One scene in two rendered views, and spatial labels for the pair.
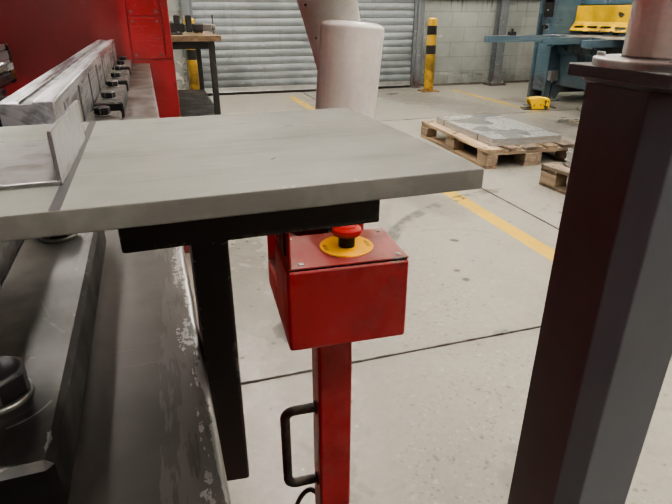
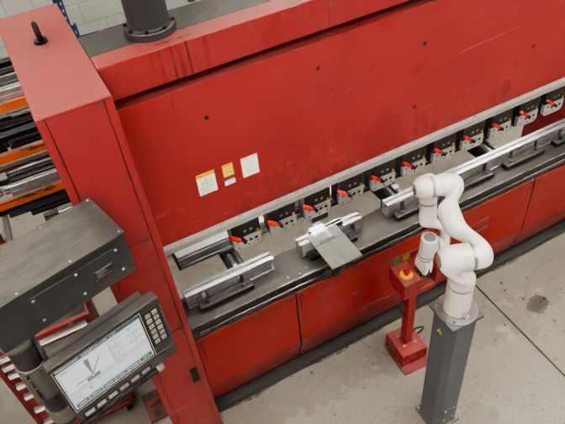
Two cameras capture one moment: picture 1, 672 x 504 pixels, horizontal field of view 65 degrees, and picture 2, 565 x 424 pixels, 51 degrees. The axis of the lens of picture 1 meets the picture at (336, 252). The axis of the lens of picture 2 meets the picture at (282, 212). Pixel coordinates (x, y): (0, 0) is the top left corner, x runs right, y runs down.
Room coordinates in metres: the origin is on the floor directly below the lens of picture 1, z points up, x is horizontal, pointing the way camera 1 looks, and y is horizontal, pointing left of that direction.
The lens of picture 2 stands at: (-0.13, -2.00, 3.29)
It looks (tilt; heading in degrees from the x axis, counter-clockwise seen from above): 44 degrees down; 86
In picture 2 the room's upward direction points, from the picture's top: 7 degrees counter-clockwise
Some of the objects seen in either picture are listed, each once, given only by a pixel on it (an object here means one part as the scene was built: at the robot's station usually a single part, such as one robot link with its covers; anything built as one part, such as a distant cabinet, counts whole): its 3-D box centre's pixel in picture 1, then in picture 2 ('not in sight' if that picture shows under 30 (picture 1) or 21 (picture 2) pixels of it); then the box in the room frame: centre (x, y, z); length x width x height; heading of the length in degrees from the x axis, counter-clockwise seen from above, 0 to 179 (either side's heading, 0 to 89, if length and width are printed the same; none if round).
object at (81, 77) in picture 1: (90, 73); (498, 156); (1.43, 0.63, 0.92); 1.67 x 0.06 x 0.10; 19
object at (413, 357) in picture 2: not in sight; (408, 348); (0.70, -0.02, 0.06); 0.25 x 0.20 x 0.12; 104
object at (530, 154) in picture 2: (118, 79); (523, 157); (1.58, 0.62, 0.89); 0.30 x 0.05 x 0.03; 19
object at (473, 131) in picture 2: not in sight; (468, 133); (1.15, 0.54, 1.23); 0.15 x 0.09 x 0.17; 19
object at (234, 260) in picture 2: not in sight; (221, 241); (-0.32, 0.44, 0.81); 0.64 x 0.08 x 0.14; 109
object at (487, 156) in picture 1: (492, 139); not in sight; (4.53, -1.34, 0.07); 1.20 x 0.80 x 0.14; 15
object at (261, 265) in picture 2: not in sight; (229, 279); (-0.29, 0.05, 0.92); 0.50 x 0.06 x 0.10; 19
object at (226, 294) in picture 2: not in sight; (226, 294); (-0.32, -0.02, 0.89); 0.30 x 0.05 x 0.03; 19
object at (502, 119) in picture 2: not in sight; (496, 120); (1.34, 0.60, 1.23); 0.15 x 0.09 x 0.17; 19
